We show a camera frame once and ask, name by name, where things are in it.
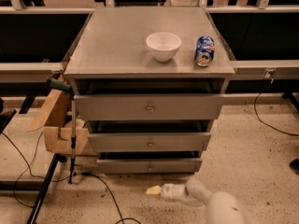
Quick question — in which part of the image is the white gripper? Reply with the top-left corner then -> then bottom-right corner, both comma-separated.
146,184 -> 186,202

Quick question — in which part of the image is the grey bottom drawer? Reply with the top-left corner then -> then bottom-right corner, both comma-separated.
96,158 -> 202,174

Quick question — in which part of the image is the grey drawer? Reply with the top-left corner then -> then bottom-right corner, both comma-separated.
88,133 -> 211,152
75,94 -> 225,121
96,158 -> 202,174

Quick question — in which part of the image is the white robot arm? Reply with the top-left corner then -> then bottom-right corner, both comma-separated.
146,178 -> 259,224

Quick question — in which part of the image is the grey middle drawer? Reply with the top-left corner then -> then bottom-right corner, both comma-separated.
88,133 -> 211,152

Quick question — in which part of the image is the grey top drawer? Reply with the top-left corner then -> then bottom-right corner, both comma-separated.
75,94 -> 225,121

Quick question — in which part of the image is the grey drawer cabinet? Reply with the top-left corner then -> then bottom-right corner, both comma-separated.
64,7 -> 235,160

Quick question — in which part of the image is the cardboard box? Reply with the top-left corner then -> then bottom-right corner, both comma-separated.
27,77 -> 93,155

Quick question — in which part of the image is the white bowl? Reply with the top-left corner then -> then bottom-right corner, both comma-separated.
146,32 -> 181,62

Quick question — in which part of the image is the blue soda can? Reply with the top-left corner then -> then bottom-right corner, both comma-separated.
194,35 -> 215,67

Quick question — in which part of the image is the black floor cable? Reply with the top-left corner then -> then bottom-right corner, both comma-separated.
73,171 -> 142,224

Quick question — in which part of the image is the black table leg frame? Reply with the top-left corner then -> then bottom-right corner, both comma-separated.
0,154 -> 67,224

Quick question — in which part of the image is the thin black cable left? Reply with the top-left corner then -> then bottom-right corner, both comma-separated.
0,130 -> 71,209

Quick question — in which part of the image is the black cable at right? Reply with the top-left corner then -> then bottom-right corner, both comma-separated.
252,92 -> 299,137

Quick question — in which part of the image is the green handled grabber stick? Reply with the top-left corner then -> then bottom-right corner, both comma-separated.
47,77 -> 77,184

